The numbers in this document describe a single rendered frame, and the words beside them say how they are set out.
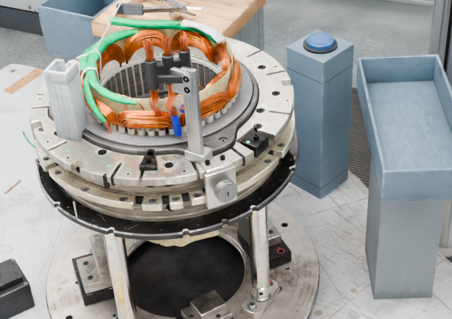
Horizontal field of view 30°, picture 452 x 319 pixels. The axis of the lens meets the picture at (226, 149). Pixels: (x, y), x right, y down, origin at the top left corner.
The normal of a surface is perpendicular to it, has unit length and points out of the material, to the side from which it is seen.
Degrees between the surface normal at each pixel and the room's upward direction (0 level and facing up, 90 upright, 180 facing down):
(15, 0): 89
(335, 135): 90
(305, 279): 0
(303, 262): 0
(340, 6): 0
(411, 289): 90
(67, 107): 90
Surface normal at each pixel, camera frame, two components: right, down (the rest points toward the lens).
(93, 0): 0.89, 0.24
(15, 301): 0.53, 0.49
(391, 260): -0.01, 0.60
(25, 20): -0.42, 0.56
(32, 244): -0.05, -0.80
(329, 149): 0.71, 0.40
